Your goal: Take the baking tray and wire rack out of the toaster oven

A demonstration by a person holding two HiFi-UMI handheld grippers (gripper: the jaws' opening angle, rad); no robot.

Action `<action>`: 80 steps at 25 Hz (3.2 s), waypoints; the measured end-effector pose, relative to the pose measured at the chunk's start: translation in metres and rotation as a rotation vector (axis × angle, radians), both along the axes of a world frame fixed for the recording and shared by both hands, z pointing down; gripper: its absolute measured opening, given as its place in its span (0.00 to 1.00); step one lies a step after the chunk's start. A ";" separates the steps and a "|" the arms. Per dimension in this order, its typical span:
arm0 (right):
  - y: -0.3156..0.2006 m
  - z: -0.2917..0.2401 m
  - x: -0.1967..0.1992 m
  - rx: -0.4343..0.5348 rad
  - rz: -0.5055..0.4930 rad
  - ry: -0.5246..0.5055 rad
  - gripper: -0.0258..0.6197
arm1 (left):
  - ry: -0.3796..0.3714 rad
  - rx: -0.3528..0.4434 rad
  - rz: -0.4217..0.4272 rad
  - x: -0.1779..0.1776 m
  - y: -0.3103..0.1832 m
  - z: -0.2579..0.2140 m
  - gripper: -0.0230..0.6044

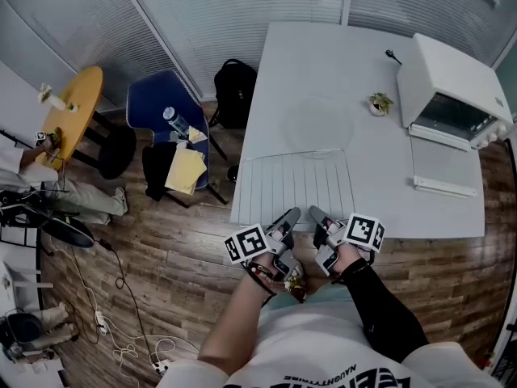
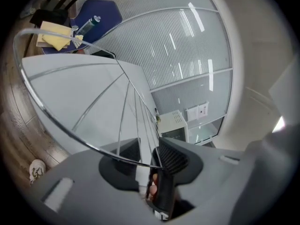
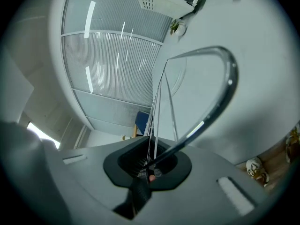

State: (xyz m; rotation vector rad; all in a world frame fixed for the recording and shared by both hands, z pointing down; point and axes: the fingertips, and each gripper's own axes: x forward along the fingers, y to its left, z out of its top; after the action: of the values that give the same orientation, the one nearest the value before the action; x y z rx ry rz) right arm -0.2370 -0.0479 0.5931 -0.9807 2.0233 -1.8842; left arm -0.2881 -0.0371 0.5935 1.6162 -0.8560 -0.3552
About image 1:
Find metal wire oven rack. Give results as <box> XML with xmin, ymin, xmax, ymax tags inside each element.
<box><xmin>232</xmin><ymin>147</ymin><xmax>356</xmax><ymax>226</ymax></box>

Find small potted plant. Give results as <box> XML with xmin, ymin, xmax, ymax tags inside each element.
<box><xmin>368</xmin><ymin>92</ymin><xmax>395</xmax><ymax>116</ymax></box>

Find person's left hand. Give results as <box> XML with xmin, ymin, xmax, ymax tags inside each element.
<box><xmin>248</xmin><ymin>252</ymin><xmax>276</xmax><ymax>276</ymax></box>

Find person's right forearm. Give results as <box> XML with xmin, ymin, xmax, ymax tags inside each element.
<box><xmin>341</xmin><ymin>256</ymin><xmax>430</xmax><ymax>365</ymax></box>

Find yellow round table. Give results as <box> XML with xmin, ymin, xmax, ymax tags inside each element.
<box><xmin>35</xmin><ymin>65</ymin><xmax>104</xmax><ymax>172</ymax></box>

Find black round stool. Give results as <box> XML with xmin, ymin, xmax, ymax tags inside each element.
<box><xmin>96</xmin><ymin>125</ymin><xmax>137</xmax><ymax>180</ymax></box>

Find small yellow snack packet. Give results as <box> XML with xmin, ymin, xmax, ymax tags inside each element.
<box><xmin>187</xmin><ymin>125</ymin><xmax>209</xmax><ymax>144</ymax></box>

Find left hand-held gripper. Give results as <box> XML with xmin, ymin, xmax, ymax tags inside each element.
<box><xmin>224</xmin><ymin>206</ymin><xmax>302</xmax><ymax>283</ymax></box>

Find clear glass round plate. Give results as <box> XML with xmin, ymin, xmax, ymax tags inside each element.
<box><xmin>281</xmin><ymin>94</ymin><xmax>355</xmax><ymax>160</ymax></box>

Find person's left forearm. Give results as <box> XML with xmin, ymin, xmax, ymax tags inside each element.
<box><xmin>197</xmin><ymin>272</ymin><xmax>280</xmax><ymax>375</ymax></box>

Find white vase with flowers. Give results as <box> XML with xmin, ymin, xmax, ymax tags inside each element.
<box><xmin>37</xmin><ymin>82</ymin><xmax>78</xmax><ymax>113</ymax></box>

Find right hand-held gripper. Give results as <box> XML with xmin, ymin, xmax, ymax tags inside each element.
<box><xmin>308</xmin><ymin>205</ymin><xmax>386</xmax><ymax>276</ymax></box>

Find yellow paper envelope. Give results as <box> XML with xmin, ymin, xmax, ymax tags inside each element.
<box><xmin>164</xmin><ymin>147</ymin><xmax>208</xmax><ymax>196</ymax></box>

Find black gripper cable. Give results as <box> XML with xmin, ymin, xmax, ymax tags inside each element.
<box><xmin>330</xmin><ymin>248</ymin><xmax>376</xmax><ymax>286</ymax></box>
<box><xmin>246</xmin><ymin>271</ymin><xmax>280</xmax><ymax>309</ymax></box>

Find white small stool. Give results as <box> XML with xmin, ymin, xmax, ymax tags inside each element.
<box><xmin>0</xmin><ymin>260</ymin><xmax>53</xmax><ymax>314</ymax></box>

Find black backpack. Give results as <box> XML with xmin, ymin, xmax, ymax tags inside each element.
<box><xmin>208</xmin><ymin>58</ymin><xmax>259</xmax><ymax>130</ymax></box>

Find blue chair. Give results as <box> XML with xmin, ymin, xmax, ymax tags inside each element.
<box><xmin>126</xmin><ymin>70</ymin><xmax>229</xmax><ymax>209</ymax></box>

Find black cloth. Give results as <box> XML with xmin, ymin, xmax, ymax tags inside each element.
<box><xmin>141</xmin><ymin>141</ymin><xmax>181</xmax><ymax>203</ymax></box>

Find white toaster oven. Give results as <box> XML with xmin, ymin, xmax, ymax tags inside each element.
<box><xmin>395</xmin><ymin>32</ymin><xmax>514</xmax><ymax>200</ymax></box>

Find beaded wrist bracelet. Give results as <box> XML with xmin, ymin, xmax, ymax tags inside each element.
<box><xmin>245</xmin><ymin>260</ymin><xmax>275</xmax><ymax>282</ymax></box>

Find person's white shoe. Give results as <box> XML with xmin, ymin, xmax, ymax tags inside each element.
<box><xmin>284</xmin><ymin>263</ymin><xmax>309</xmax><ymax>303</ymax></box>

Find person's right hand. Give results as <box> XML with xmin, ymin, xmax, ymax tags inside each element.
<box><xmin>334</xmin><ymin>244</ymin><xmax>364</xmax><ymax>275</ymax></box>

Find black office chair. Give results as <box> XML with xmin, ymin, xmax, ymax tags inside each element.
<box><xmin>0</xmin><ymin>190</ymin><xmax>96</xmax><ymax>250</ymax></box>

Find clear plastic water bottle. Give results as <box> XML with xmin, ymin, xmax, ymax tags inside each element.
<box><xmin>162</xmin><ymin>106</ymin><xmax>190</xmax><ymax>137</ymax></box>

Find person's light blue jeans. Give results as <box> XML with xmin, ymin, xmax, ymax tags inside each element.
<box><xmin>264</xmin><ymin>287</ymin><xmax>356</xmax><ymax>310</ymax></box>

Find person's white printed shirt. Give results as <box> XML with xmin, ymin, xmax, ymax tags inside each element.
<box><xmin>155</xmin><ymin>303</ymin><xmax>506</xmax><ymax>388</ymax></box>

